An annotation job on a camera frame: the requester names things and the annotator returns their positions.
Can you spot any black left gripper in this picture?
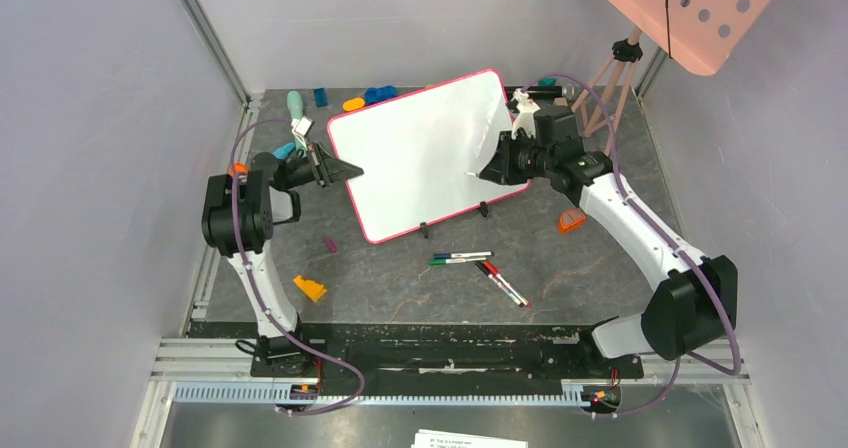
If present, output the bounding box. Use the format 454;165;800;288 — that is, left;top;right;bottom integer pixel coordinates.
282;141;364;190

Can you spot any purple marker cap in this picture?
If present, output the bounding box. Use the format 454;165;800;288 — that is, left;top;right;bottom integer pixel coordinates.
324;237;338;253

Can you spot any pink framed whiteboard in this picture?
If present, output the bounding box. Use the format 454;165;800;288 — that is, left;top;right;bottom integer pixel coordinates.
327;69;530;244

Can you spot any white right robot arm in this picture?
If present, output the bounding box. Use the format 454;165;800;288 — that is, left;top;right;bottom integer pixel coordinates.
477;106;738;376

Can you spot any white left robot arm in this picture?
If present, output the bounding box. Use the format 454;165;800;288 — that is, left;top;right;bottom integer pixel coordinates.
201;143;364;377

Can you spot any black whiteboard marker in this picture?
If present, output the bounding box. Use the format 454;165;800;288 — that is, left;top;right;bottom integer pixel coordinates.
474;261;526;307

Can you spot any red whiteboard marker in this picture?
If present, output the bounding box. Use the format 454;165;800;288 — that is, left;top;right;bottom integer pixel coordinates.
483;261;531;307

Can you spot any green whiteboard marker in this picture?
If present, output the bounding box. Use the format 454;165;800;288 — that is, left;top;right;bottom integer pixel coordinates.
428;256;488;266

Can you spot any blue whiteboard marker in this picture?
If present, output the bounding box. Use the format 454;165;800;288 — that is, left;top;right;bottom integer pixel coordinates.
433;251;495;259

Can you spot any blue toy marker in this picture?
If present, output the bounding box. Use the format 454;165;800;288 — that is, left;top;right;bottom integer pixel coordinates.
272;142;297;161

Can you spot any yellow oval toy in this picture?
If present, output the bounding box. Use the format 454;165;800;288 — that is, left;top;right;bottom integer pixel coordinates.
342;97;366;112

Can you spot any dark blue block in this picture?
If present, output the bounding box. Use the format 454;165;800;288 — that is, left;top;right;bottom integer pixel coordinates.
313;88;328;108

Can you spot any black cylinder flashlight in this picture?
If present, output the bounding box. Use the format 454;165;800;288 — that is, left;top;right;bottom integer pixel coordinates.
504;85;579;101

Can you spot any teal green toy microphone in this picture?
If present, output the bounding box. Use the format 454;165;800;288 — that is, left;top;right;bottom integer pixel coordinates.
286;90;304;127

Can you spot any blue toy car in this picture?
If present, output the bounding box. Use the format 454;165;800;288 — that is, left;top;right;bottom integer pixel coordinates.
363;85;398;106

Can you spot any orange semicircle toy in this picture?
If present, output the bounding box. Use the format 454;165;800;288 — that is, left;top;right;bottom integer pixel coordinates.
557;208;587;234

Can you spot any orange small toy piece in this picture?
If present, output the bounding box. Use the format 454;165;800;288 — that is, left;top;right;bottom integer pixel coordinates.
228;162;249;177

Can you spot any orange wedge block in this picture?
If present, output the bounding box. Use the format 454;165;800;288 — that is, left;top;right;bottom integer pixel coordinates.
293;276;327;303

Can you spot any pink tripod stand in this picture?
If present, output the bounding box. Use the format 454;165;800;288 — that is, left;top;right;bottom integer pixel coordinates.
571;26;643;155

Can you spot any pink perforated music stand tray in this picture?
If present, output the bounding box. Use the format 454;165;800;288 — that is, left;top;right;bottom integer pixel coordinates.
607;0;772;76

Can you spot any white printed paper sheet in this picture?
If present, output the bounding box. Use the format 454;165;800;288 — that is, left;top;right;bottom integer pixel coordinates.
411;429;529;448

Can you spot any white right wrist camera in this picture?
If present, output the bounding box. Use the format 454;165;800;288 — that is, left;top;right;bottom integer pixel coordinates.
511;88;541;140

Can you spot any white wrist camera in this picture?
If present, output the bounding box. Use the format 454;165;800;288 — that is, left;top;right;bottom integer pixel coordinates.
511;88;541;140
291;116;314;152

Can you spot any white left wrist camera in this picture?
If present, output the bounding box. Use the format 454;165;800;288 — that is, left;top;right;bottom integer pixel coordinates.
291;116;314;152

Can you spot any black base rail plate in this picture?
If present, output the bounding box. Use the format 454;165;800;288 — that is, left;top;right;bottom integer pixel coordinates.
188;322;644;397

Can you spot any white comb cable duct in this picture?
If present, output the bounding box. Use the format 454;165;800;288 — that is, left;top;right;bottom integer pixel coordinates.
173;381;590;408

